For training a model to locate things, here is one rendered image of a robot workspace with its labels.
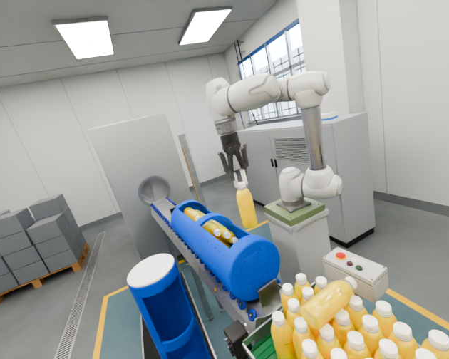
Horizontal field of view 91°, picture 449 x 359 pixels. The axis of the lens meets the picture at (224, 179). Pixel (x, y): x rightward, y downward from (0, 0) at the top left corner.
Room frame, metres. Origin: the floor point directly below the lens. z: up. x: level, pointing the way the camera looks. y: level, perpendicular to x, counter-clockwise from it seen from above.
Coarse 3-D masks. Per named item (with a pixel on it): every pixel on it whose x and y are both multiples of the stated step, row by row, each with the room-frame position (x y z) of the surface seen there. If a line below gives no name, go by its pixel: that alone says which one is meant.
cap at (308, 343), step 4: (304, 340) 0.47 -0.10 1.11; (308, 340) 0.47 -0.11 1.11; (312, 340) 0.46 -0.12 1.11; (304, 344) 0.46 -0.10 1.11; (308, 344) 0.46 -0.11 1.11; (312, 344) 0.46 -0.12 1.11; (304, 348) 0.45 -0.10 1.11; (308, 348) 0.45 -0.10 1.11; (312, 348) 0.45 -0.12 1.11; (316, 348) 0.44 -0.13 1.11; (304, 352) 0.45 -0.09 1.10; (308, 352) 0.44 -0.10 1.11; (312, 352) 0.44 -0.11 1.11; (316, 352) 0.44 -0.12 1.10; (312, 356) 0.44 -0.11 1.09
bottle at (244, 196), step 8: (240, 192) 0.90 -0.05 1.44; (248, 192) 0.90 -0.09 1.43; (240, 200) 0.90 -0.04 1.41; (248, 200) 0.89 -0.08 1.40; (240, 208) 0.90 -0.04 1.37; (248, 208) 0.89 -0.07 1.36; (240, 216) 0.92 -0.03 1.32; (248, 216) 0.89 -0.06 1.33; (256, 216) 0.92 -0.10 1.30; (248, 224) 0.89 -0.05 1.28; (256, 224) 0.90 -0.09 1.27
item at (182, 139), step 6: (180, 138) 2.22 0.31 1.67; (180, 144) 2.26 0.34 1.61; (186, 144) 2.24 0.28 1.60; (186, 150) 2.23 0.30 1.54; (186, 156) 2.22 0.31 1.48; (186, 162) 2.26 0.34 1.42; (192, 162) 2.24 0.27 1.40; (192, 168) 2.24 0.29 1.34; (192, 174) 2.23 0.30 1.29; (192, 180) 2.23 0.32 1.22; (198, 180) 2.25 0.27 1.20; (198, 186) 2.24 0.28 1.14; (198, 192) 2.23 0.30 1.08; (198, 198) 2.23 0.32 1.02; (204, 204) 2.24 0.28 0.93
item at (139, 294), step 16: (176, 272) 1.12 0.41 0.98; (144, 288) 1.00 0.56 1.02; (160, 288) 1.02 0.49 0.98; (176, 288) 1.27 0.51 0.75; (144, 304) 1.01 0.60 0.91; (160, 304) 1.25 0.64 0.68; (176, 304) 1.28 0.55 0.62; (144, 320) 1.05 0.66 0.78; (160, 320) 1.22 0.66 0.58; (176, 320) 1.27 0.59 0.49; (192, 320) 1.11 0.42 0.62; (160, 336) 1.18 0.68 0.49; (176, 336) 1.26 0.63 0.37; (192, 336) 1.27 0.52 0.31; (160, 352) 1.03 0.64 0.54; (176, 352) 1.23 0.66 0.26; (192, 352) 1.28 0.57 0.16; (208, 352) 1.16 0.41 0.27
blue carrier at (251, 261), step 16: (176, 208) 1.55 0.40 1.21; (192, 208) 1.62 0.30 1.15; (176, 224) 1.42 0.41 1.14; (192, 224) 1.21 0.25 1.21; (224, 224) 1.35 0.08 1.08; (192, 240) 1.14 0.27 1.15; (208, 240) 1.00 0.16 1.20; (240, 240) 0.86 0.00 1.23; (256, 240) 0.84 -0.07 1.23; (208, 256) 0.94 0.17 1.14; (224, 256) 0.84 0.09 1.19; (240, 256) 0.80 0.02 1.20; (256, 256) 0.83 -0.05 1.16; (272, 256) 0.86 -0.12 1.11; (224, 272) 0.80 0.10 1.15; (240, 272) 0.79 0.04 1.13; (256, 272) 0.82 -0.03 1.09; (272, 272) 0.86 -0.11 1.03; (240, 288) 0.78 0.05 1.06; (256, 288) 0.81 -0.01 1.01
